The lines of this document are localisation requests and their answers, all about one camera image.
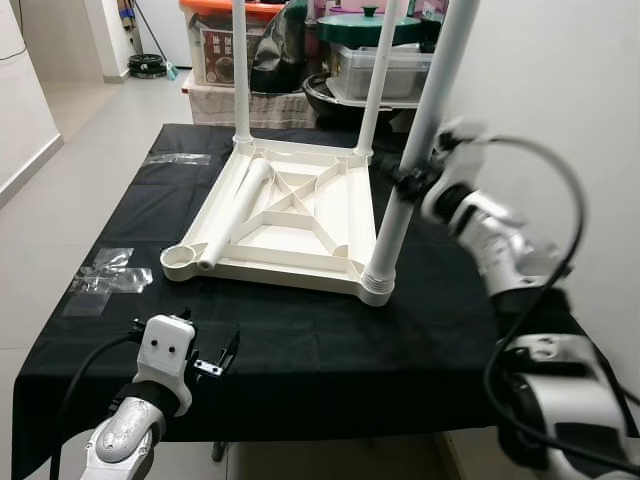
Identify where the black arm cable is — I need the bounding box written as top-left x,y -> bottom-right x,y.
50,320 -> 141,480
470,135 -> 640,476

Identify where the black round wok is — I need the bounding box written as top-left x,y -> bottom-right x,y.
303,75 -> 421,129

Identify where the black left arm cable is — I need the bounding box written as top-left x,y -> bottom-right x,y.
50,320 -> 141,480

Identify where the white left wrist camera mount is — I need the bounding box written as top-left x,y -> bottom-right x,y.
135,313 -> 196,411

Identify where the white plastic table top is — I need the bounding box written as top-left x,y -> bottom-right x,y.
160,135 -> 396,306

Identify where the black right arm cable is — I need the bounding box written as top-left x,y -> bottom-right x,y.
470,135 -> 640,476

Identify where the clear plastic bag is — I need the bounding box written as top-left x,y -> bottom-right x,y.
62,245 -> 153,319
145,152 -> 213,166

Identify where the clear plastic container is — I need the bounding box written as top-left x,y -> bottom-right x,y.
325,45 -> 436,101

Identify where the clear storage box orange lid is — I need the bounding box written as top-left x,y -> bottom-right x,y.
180,0 -> 291,86

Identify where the black coiled hose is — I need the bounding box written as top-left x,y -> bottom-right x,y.
128,52 -> 169,79

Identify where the green pot lid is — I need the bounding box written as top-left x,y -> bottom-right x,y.
318,5 -> 426,49

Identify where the red printed carton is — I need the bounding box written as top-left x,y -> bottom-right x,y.
200,30 -> 236,83

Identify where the beige cloth covered bench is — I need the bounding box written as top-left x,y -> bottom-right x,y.
185,80 -> 321,129

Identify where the black tablecloth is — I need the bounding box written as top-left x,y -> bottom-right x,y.
10,122 -> 601,476

